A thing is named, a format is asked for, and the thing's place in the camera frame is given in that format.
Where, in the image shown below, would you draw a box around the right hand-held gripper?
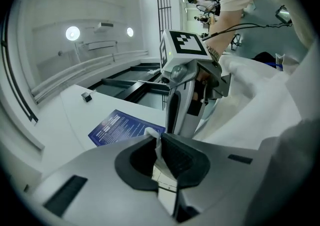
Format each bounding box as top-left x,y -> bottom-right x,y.
159,29 -> 233,139

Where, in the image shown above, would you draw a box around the person's right hand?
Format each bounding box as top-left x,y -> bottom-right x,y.
196,72 -> 211,85

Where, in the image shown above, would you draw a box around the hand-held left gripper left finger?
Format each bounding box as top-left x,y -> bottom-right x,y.
22,134 -> 176,226

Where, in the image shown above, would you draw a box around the black wall sensor box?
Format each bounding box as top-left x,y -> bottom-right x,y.
80,91 -> 94,103

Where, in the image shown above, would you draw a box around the person's right forearm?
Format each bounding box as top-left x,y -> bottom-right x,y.
204,7 -> 245,56

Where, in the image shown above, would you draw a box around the long black balcony railing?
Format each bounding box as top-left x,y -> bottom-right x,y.
0,18 -> 40,124

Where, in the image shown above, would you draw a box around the black office chair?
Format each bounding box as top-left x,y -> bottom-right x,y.
251,51 -> 276,63

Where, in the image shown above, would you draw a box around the black framed glass door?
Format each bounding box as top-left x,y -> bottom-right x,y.
86,61 -> 171,111

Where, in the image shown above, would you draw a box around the short black balcony railing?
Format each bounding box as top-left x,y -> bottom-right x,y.
154,0 -> 174,34

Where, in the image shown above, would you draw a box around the blue wall poster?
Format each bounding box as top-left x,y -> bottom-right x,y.
87,109 -> 167,148

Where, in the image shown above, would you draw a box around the white ceiling pipes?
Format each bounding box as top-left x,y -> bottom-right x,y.
30,49 -> 149,103

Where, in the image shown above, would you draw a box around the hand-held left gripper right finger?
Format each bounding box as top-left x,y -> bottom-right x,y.
160,132 -> 262,225

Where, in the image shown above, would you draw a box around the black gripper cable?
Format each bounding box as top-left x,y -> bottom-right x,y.
199,20 -> 294,43

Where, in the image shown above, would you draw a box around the silver wrist watch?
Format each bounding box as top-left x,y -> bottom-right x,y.
205,44 -> 221,62

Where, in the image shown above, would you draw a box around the white air conditioner unit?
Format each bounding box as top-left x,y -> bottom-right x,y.
94,21 -> 115,31

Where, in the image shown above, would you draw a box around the white cloth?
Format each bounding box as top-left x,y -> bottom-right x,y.
143,53 -> 305,171

